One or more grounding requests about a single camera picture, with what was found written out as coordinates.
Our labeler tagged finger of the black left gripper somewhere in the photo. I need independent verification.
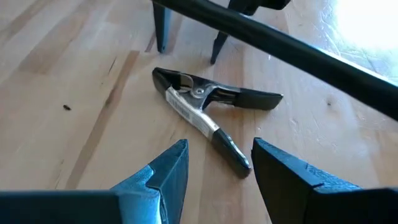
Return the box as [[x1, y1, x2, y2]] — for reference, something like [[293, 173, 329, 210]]
[[152, 2, 172, 54], [210, 30, 229, 65]]

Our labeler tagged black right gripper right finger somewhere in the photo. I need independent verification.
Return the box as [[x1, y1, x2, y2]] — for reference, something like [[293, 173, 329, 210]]
[[251, 138, 363, 224]]

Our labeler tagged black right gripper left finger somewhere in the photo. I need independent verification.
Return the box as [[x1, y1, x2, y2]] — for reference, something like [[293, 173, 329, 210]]
[[110, 139, 190, 224]]

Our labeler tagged small clear and black box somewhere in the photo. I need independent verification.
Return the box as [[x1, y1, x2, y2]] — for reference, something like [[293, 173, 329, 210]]
[[151, 67, 284, 180]]

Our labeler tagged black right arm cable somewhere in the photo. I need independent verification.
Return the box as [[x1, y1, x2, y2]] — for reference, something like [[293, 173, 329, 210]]
[[151, 0, 398, 122]]

